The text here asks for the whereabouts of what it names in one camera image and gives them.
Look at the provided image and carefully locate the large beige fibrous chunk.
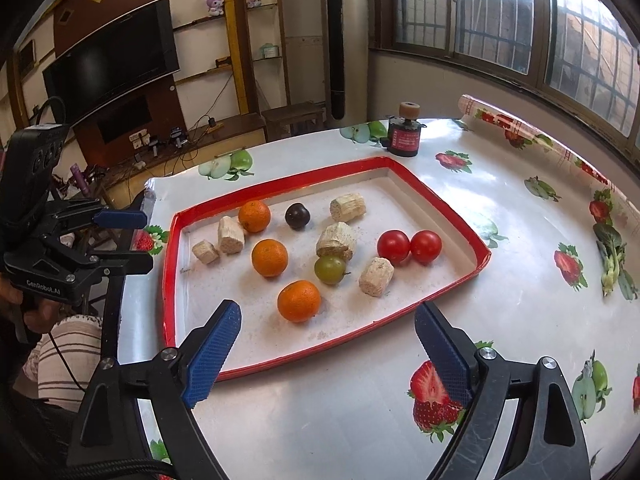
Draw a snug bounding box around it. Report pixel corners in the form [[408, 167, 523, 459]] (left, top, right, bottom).
[[316, 222, 357, 262]]

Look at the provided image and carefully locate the wall shelf with yellow post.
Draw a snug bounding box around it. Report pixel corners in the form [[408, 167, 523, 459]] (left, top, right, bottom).
[[170, 0, 291, 113]]

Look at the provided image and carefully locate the black flat screen television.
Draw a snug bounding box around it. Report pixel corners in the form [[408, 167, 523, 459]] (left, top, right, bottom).
[[42, 0, 181, 127]]

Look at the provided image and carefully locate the thin black cable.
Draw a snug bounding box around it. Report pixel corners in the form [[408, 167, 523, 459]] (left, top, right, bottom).
[[47, 332, 88, 393]]

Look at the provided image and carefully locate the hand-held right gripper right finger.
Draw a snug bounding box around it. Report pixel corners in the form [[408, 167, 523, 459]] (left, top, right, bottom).
[[414, 301, 592, 480]]

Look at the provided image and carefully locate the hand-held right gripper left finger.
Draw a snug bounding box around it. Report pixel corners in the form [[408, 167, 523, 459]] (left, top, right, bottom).
[[65, 299, 243, 480]]

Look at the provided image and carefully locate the orange mandarin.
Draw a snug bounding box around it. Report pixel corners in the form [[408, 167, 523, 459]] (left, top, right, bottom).
[[238, 200, 272, 234], [251, 239, 289, 278], [277, 280, 322, 323]]

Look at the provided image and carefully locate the red cherry tomato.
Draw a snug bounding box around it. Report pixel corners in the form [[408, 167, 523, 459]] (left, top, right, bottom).
[[377, 230, 412, 265], [410, 230, 443, 264]]

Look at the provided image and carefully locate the striped beige clothing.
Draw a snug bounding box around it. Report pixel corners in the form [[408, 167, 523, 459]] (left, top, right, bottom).
[[12, 314, 104, 403]]

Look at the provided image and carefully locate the wooden television cabinet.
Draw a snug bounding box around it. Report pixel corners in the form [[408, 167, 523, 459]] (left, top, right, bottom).
[[75, 91, 268, 181]]

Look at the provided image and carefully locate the barred window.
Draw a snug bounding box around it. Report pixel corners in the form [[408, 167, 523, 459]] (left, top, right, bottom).
[[387, 0, 640, 163]]

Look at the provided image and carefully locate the black red label cylinder device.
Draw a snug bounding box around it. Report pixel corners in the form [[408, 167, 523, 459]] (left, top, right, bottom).
[[387, 115, 422, 159]]

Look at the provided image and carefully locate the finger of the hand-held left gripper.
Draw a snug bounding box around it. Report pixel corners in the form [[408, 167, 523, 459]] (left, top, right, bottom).
[[47, 199, 148, 233], [60, 240, 154, 278]]

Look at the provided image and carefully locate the dark purple grape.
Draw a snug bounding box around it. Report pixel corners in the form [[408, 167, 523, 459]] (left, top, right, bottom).
[[285, 203, 311, 230]]

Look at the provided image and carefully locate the fruit print tablecloth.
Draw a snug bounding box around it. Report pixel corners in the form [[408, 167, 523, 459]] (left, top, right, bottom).
[[117, 94, 640, 480]]

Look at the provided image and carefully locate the person's left hand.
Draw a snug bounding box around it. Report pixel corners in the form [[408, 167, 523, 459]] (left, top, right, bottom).
[[0, 280, 68, 336]]

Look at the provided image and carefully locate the white tower air conditioner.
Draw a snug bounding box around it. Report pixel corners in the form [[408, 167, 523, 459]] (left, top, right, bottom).
[[320, 0, 371, 128]]

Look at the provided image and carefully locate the red rimmed white tray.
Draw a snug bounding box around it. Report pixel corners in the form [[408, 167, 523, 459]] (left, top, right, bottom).
[[161, 156, 492, 382]]

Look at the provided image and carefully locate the wooden bench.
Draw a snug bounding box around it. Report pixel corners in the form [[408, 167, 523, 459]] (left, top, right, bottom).
[[262, 102, 326, 141]]

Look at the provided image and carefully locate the green grape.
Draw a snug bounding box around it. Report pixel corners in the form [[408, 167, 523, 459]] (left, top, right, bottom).
[[314, 255, 351, 286]]

